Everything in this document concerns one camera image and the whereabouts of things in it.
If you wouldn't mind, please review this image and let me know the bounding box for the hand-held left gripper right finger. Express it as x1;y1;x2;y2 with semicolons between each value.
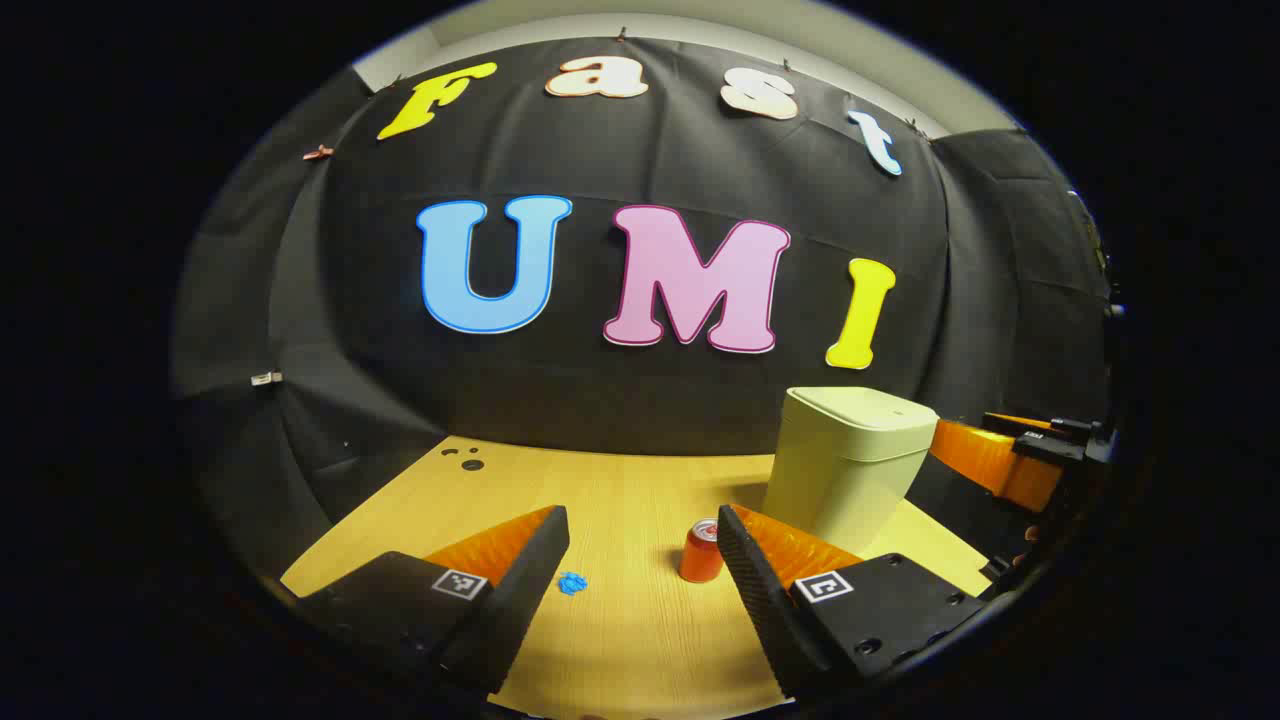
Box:
717;504;991;702

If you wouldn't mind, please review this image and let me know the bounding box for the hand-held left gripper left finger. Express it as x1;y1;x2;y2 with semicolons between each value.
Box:
285;505;571;697

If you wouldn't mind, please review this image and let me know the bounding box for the orange pop can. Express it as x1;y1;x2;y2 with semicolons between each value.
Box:
678;518;725;584

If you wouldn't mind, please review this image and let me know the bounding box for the green garbage bin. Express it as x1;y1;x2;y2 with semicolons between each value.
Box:
762;387;939;558

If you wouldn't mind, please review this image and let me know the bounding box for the wooden desktop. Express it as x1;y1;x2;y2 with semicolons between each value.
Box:
280;435;991;720

